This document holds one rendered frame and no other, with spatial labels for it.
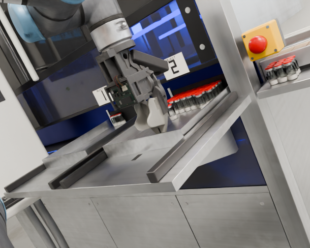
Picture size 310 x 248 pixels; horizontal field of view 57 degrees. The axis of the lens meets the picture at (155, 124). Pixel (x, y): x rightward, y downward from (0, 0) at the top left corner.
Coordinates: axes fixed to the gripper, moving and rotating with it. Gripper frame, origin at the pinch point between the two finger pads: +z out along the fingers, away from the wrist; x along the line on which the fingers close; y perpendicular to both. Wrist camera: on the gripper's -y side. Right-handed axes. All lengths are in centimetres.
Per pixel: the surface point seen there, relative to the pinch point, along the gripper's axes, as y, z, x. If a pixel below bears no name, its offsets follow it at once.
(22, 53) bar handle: -18, -38, -65
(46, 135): -32, -2, -107
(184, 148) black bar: 5.8, 2.7, 8.1
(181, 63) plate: -24.0, -10.5, -4.1
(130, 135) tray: -8.4, 1.9, -19.5
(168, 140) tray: 1.9, 2.1, 1.8
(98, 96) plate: -24, -11, -43
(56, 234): -7, 43, -97
